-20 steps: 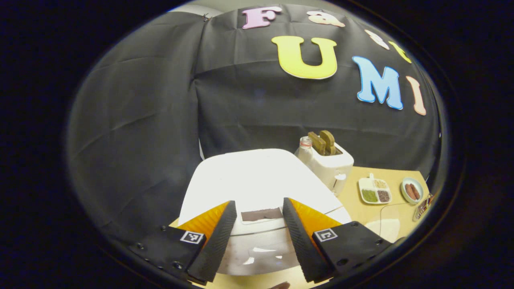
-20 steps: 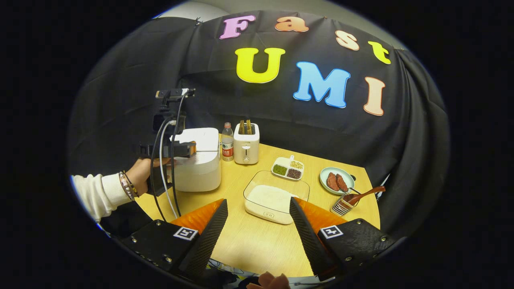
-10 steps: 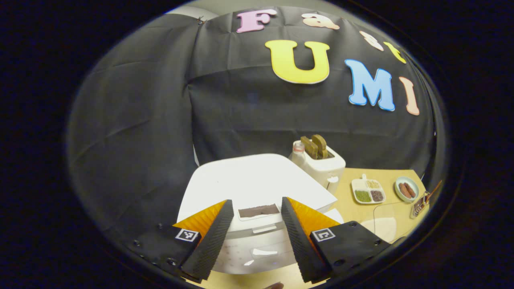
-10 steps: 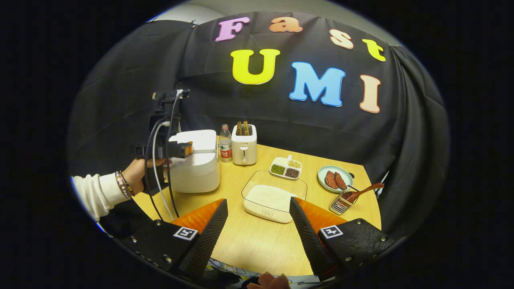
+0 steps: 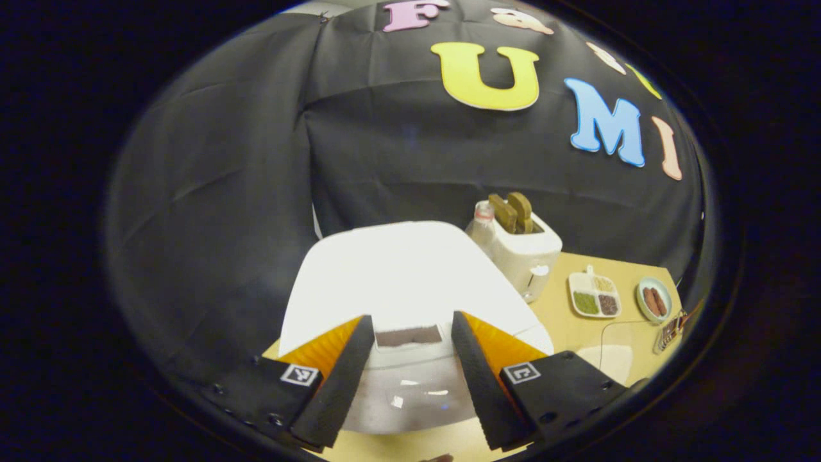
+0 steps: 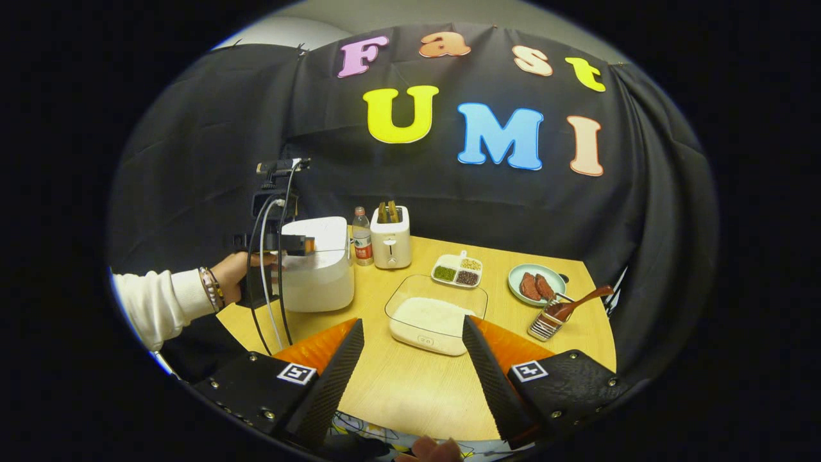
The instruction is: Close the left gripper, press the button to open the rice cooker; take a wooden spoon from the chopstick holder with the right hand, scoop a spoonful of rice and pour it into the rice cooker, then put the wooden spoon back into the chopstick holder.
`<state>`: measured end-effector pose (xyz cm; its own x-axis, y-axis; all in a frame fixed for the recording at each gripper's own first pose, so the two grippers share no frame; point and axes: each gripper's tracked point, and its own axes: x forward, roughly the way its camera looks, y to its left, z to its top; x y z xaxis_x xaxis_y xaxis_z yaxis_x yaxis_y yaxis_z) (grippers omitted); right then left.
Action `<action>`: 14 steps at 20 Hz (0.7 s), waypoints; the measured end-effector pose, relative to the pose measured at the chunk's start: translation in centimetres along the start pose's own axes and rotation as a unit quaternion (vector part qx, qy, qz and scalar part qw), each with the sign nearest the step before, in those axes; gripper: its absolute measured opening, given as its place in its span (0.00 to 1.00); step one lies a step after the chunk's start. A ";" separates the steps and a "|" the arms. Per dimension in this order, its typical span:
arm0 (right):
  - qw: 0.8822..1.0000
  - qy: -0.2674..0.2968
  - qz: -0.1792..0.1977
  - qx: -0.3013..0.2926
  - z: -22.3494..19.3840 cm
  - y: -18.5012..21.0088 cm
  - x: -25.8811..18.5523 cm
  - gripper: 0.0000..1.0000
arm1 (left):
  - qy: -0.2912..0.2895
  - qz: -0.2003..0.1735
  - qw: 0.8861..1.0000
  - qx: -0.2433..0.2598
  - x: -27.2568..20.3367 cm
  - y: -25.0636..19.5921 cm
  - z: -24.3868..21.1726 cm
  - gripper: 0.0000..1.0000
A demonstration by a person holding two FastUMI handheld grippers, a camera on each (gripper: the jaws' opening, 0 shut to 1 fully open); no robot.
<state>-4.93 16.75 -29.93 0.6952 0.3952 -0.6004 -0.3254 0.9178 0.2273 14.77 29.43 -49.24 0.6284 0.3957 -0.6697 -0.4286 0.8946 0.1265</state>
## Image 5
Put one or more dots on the white rice cooker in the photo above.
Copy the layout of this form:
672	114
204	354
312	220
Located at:
397	276

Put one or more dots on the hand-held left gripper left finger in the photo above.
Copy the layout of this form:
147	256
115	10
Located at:
337	385

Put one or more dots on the brown toast slice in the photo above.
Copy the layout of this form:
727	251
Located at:
523	210
503	213

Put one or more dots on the clear box of white rice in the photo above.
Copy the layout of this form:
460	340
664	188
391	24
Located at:
616	362

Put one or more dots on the red meat steak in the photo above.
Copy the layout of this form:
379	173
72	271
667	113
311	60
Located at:
650	301
660	301

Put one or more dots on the white toaster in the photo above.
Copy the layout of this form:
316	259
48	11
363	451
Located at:
529	263

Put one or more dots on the black backdrop cloth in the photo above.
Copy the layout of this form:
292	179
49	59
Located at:
224	192

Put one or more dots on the white divided grain dish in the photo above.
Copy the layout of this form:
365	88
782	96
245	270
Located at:
593	292

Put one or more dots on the pale green plate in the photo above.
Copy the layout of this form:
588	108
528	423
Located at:
641	292

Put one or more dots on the small clear plastic bottle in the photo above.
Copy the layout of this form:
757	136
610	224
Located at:
481	231

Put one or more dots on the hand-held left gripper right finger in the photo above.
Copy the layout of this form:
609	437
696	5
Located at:
484	385

